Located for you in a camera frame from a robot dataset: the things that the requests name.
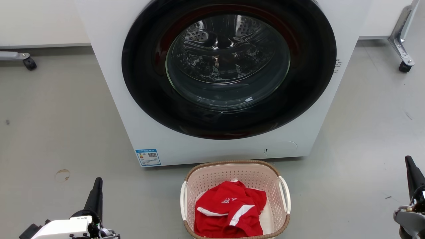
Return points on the grey white right gripper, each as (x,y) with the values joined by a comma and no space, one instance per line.
(411,220)

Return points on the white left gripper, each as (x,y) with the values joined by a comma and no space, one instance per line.
(63,229)

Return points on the pink perforated laundry basket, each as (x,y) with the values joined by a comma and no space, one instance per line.
(212,176)

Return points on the blue energy label sticker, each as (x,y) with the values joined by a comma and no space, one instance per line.
(148,158)

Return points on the white front-load washing machine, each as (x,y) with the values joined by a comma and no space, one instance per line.
(109,99)

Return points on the black round washer door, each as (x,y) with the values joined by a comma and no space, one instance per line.
(142,83)

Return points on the red garment with white stripes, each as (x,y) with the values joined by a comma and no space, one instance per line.
(225,212)

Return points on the small printed warning sticker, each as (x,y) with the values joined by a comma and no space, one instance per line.
(337,65)

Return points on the round drain filter cover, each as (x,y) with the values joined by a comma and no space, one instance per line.
(282,148)

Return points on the grey caster leg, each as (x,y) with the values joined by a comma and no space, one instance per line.
(400,36)
(13,55)

